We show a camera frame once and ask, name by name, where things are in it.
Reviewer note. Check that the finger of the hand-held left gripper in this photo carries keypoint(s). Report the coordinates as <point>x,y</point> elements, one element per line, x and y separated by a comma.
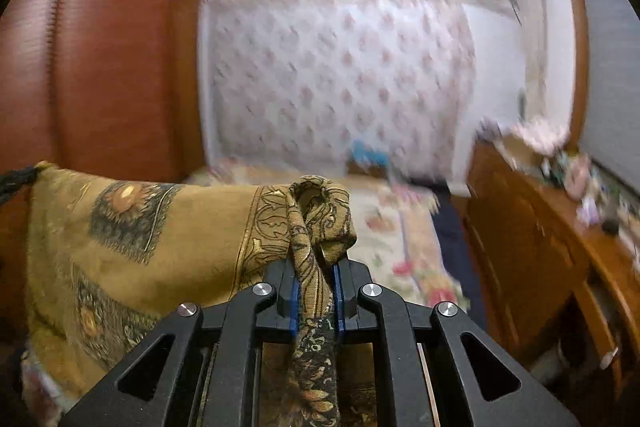
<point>15,182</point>

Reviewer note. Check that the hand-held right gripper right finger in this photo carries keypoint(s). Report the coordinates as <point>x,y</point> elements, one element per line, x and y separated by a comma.
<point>339,302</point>

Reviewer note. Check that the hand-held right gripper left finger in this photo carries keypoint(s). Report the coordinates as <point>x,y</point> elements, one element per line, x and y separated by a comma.
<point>294,307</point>

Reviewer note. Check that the golden patterned shirt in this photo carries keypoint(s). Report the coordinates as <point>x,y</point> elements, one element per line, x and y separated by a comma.
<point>200,217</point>

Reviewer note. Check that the cream floral blanket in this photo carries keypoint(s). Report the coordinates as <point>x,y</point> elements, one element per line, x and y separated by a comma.
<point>400,227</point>

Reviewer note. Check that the navy bed sheet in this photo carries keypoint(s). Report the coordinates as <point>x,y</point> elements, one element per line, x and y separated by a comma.
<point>460,237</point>

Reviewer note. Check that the wooden louvered wardrobe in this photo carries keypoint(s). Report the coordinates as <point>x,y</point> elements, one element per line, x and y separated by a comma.
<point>115,57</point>

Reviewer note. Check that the wooden sideboard cabinet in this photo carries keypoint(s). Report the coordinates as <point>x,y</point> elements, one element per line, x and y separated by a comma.
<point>520,232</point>

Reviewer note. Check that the circle patterned sheer curtain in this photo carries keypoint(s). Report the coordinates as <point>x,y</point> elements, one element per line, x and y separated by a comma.
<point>340,82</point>

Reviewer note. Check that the small purple box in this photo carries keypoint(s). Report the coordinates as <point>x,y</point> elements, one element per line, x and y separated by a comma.
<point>488,126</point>

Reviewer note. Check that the white floral cloth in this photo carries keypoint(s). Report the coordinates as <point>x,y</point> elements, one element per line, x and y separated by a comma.
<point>542,134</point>

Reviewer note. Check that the tissue pack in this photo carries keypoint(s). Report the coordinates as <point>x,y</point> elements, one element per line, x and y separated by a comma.
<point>590,212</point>

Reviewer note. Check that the pink thermos bottle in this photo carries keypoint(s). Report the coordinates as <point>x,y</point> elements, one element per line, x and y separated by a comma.
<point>580,174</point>

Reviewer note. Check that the small black object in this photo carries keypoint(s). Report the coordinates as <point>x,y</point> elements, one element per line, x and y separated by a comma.
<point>610,226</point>

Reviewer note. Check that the tied floral curtain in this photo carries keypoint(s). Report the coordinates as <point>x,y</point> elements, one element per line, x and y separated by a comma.
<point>532,32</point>

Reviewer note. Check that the grey window blind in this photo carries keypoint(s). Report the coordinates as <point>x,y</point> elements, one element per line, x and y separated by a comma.
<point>610,82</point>

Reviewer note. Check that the wooden window frame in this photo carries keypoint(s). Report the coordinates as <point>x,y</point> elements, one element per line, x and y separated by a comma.
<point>580,57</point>

